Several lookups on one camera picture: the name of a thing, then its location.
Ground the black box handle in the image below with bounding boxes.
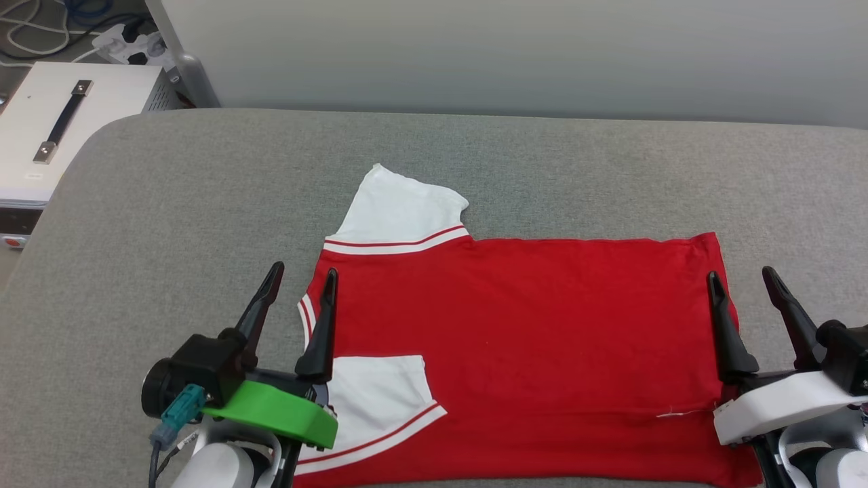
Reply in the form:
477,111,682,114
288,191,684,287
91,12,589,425
33,80,94,165

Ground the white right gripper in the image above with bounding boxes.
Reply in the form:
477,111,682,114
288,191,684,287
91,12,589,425
706,266,868,447

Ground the blue cable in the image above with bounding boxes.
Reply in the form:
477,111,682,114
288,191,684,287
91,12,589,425
64,0,115,22

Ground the white power strip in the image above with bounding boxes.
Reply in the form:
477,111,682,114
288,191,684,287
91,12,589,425
92,24,178,68

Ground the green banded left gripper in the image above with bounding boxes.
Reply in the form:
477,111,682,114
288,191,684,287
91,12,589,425
201,262,340,451

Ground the white table leg with foot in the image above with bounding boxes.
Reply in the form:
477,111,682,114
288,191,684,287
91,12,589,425
144,0,222,109

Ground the teal connector camera cable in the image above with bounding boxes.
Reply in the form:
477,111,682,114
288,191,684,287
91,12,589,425
148,384,207,488

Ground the grey fabric sofa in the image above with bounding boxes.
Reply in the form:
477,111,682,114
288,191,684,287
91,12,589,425
0,108,868,488

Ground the red and white shirt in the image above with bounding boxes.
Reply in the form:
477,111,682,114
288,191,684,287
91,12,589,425
293,163,764,488

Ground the white cable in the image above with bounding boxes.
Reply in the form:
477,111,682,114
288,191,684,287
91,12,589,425
0,0,96,68

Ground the white equipment box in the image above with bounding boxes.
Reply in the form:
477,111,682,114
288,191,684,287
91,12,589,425
0,61,181,251

